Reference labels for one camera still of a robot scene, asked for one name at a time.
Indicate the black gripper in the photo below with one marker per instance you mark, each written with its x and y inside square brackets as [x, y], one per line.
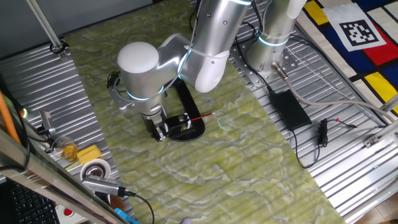
[152, 121]

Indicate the black crank pencil sharpener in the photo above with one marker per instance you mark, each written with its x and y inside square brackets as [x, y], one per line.
[175, 122]

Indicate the black C-clamp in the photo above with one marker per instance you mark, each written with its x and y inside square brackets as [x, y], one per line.
[189, 102]

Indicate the red pencil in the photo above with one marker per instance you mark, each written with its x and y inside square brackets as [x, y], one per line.
[203, 116]

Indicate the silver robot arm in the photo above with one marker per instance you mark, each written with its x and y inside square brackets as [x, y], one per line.
[140, 71]

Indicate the green marble pattern mat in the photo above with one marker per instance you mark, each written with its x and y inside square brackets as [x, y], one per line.
[217, 171]

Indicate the white tape roll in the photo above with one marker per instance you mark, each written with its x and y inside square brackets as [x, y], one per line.
[94, 168]

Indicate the yellow sponge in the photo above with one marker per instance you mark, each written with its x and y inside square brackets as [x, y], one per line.
[88, 154]

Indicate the brown round object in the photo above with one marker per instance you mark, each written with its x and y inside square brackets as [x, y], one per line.
[117, 203]

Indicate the blue plastic item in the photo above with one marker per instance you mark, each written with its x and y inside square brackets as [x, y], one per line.
[124, 216]

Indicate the glass beaker yellow liquid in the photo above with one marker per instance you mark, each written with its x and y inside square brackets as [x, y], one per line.
[68, 151]

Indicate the red emergency stop box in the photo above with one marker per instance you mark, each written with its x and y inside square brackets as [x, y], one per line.
[70, 214]

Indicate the black power adapter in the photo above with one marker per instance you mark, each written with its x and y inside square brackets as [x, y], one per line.
[289, 109]

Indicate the black keyboard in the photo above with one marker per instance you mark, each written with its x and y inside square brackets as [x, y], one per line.
[31, 205]

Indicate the orange pole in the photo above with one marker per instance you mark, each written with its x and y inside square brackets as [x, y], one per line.
[6, 115]

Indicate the fiducial marker board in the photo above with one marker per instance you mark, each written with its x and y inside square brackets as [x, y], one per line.
[342, 53]

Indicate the white marker tag paper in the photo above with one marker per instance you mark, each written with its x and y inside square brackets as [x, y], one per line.
[354, 28]

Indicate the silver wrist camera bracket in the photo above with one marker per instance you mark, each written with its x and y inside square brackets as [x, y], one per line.
[119, 99]

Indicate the silver depth camera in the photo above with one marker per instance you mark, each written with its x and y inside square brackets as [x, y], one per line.
[102, 185]

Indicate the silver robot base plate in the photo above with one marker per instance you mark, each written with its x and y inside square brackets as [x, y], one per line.
[250, 77]

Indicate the small grey camera stand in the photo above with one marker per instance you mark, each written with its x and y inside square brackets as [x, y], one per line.
[46, 119]

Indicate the aluminium frame bar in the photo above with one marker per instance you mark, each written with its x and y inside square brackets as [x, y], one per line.
[46, 174]

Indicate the aluminium pole with bracket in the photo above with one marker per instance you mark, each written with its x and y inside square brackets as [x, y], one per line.
[43, 21]

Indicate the aluminium corner frame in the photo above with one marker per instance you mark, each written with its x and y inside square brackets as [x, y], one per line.
[382, 133]

